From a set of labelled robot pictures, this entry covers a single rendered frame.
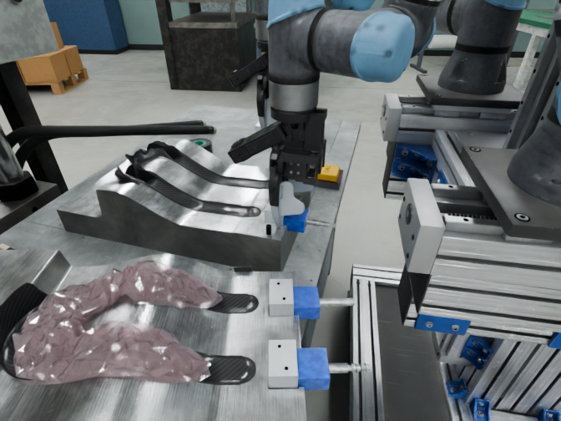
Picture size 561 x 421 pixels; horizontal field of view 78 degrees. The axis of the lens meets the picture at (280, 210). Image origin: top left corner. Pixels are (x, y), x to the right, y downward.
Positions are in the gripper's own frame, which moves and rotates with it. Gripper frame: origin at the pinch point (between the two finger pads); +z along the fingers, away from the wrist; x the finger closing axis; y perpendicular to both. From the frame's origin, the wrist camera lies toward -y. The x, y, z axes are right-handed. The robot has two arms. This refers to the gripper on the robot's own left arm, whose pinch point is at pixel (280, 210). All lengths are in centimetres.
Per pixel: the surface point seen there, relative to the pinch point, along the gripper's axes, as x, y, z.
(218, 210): 0.0, -13.1, 2.5
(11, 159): 5, -72, 2
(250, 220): -3.0, -5.0, 1.4
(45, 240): -11, -50, 10
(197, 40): 358, -208, 32
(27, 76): 283, -404, 69
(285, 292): -17.5, 5.9, 2.2
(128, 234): -7.0, -30.6, 7.3
